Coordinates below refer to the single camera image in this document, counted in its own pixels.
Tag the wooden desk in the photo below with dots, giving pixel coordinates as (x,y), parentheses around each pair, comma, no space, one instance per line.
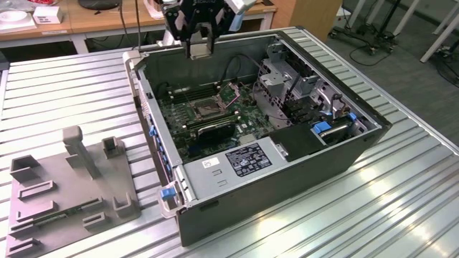
(100,21)

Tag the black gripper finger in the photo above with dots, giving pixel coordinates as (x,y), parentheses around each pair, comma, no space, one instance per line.
(188,45)
(211,43)

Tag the red packet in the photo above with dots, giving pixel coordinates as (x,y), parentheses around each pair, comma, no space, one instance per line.
(43,2)

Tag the silver chipset heatsink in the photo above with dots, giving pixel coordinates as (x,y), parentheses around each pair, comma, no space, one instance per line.
(247,139)

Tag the grey parts rack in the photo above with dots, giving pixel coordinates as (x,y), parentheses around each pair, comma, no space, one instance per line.
(71,188)

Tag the black round object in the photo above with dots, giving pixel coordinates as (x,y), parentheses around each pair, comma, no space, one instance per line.
(99,3)

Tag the black RAM slot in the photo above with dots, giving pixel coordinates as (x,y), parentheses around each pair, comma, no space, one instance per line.
(196,93)
(193,90)
(197,97)

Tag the blue case latch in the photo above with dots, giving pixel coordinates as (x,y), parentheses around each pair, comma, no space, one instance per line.
(167,194)

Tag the black graphics card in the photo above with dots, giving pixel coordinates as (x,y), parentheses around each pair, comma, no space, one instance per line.
(216,131)

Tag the white cardboard box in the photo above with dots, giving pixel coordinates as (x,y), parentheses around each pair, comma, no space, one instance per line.
(47,14)

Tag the white bowl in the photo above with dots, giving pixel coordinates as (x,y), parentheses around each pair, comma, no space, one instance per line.
(13,18)

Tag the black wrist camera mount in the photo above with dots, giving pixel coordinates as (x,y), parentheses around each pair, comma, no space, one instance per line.
(169,21)

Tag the open cardboard box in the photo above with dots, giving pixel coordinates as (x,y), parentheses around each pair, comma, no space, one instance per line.
(152,10)

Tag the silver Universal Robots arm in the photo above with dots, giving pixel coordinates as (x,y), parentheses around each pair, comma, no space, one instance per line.
(167,43)

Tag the black rolling stand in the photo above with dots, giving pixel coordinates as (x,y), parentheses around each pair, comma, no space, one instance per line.
(380,40)

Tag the open black PC case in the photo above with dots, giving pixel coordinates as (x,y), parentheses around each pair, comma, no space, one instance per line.
(287,193)

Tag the grey power supply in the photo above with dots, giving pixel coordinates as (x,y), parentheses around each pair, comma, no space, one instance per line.
(208,180)

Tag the green motherboard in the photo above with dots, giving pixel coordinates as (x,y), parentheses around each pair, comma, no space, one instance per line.
(247,107)

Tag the silver square CPU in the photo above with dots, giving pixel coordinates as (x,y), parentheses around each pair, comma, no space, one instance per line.
(199,52)

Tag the wooden cabinet panel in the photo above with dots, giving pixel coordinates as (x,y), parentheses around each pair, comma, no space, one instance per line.
(315,16)

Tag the green RAM stick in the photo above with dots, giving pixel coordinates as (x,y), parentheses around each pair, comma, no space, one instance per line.
(71,211)

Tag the CPU socket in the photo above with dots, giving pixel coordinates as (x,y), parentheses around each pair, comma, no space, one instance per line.
(205,110)

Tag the blue fan latch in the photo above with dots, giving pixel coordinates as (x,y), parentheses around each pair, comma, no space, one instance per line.
(320,128)

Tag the white table frame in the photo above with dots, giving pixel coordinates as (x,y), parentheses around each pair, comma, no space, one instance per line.
(435,35)

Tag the silver drive cage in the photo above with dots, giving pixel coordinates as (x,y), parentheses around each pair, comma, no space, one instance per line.
(276,80)

